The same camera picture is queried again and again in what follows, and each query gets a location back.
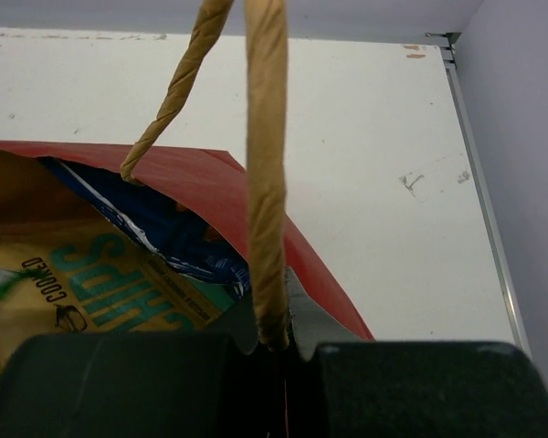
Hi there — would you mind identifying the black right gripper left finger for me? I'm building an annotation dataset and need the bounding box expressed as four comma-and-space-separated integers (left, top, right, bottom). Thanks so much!
0, 296, 287, 438

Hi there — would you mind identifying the aluminium right table rail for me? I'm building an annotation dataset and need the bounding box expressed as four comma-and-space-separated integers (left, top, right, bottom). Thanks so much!
424, 32, 532, 355

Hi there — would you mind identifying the dark blue snack bag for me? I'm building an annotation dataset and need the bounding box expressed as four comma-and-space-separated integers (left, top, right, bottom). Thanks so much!
38, 157, 251, 300

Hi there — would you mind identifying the brown kraft snack bag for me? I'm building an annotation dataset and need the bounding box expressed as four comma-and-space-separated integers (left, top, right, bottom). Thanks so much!
0, 224, 237, 371

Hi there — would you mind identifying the red paper bag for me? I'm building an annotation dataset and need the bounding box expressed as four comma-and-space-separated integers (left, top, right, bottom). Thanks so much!
0, 1, 372, 351

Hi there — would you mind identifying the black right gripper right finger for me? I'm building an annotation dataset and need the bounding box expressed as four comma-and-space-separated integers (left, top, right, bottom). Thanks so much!
286, 270, 548, 437

